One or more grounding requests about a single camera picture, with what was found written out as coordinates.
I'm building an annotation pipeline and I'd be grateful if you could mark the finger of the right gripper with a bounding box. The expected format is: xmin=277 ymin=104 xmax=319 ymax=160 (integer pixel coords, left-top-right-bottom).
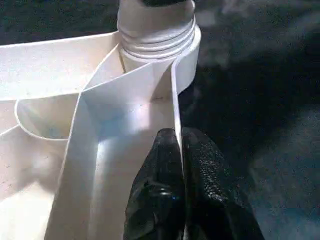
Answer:
xmin=141 ymin=0 xmax=189 ymax=8

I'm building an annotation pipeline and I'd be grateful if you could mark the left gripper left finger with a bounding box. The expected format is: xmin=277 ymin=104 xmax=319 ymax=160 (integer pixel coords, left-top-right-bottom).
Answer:
xmin=123 ymin=127 xmax=186 ymax=240

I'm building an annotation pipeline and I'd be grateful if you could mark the white plastic table top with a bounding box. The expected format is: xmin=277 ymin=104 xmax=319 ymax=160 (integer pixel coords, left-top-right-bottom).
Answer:
xmin=0 ymin=24 xmax=201 ymax=240

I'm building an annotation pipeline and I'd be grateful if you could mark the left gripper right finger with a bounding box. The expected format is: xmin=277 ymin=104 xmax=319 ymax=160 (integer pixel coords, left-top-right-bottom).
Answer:
xmin=181 ymin=126 xmax=265 ymax=240

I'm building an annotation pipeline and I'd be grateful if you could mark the white plastic table leg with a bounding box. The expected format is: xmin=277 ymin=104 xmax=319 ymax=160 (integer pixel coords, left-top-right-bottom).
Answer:
xmin=116 ymin=0 xmax=198 ymax=61

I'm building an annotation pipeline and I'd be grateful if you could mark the black work mat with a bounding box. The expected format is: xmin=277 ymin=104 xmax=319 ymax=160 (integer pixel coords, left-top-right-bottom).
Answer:
xmin=0 ymin=0 xmax=320 ymax=240

